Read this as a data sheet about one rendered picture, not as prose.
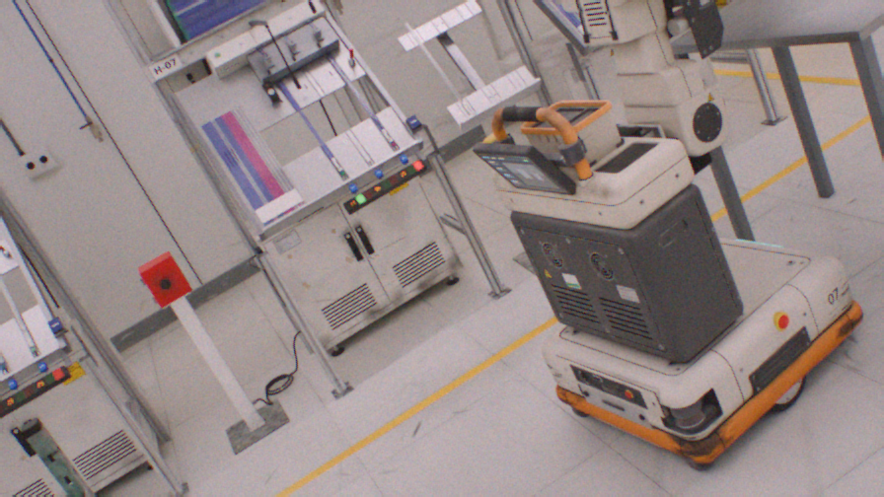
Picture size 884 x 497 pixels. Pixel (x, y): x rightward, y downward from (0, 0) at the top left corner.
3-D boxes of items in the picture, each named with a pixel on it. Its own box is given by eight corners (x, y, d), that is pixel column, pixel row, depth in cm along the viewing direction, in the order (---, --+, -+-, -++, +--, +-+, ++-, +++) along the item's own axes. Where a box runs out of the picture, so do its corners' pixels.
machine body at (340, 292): (470, 278, 413) (407, 153, 391) (330, 364, 398) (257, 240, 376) (419, 246, 472) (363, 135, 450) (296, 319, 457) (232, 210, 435)
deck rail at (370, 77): (423, 148, 364) (422, 140, 358) (419, 151, 364) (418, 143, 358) (329, 21, 388) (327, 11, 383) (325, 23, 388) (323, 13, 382)
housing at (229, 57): (330, 31, 387) (325, 9, 375) (222, 88, 377) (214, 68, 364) (320, 18, 390) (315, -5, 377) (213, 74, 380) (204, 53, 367)
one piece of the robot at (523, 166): (601, 210, 228) (539, 156, 217) (518, 198, 259) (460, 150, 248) (624, 172, 230) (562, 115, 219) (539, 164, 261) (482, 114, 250)
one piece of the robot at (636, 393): (664, 420, 240) (652, 393, 237) (564, 380, 275) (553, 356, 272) (670, 414, 241) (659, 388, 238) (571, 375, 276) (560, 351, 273)
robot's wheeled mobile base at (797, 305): (709, 477, 238) (676, 398, 229) (558, 407, 292) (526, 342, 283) (874, 323, 262) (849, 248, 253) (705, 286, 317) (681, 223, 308)
